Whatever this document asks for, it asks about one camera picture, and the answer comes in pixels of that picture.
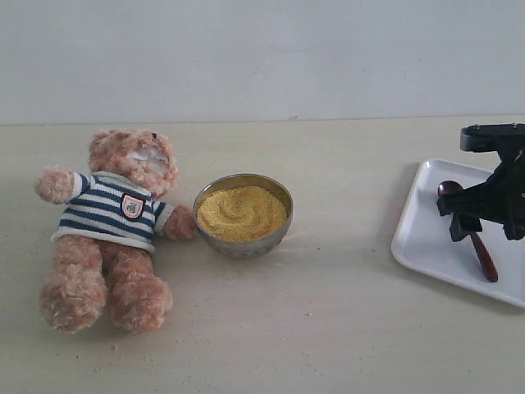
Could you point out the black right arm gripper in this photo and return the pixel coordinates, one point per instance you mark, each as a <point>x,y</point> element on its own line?
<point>500,199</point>

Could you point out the dark red wooden spoon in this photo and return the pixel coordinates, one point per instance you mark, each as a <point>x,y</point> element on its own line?
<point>485,260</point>

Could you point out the beige teddy bear striped sweater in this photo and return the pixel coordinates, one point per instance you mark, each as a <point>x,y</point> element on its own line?
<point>104,238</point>

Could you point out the steel bowl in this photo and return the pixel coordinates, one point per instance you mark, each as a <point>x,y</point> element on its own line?
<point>254,248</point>

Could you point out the yellow millet grains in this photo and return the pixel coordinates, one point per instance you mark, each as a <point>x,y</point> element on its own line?
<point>241,214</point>

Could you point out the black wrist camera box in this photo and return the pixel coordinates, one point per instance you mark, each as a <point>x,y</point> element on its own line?
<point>501,138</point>

